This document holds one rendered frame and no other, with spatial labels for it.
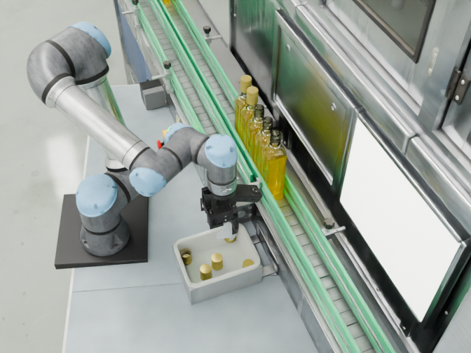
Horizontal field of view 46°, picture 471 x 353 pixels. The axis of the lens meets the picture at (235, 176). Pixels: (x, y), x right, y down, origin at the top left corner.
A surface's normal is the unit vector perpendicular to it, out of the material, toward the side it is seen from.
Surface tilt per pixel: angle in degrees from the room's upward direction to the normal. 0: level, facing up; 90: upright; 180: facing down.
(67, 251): 3
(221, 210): 0
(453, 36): 90
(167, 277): 0
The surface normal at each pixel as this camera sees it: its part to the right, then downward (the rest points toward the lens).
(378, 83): -0.93, 0.26
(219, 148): 0.00, -0.68
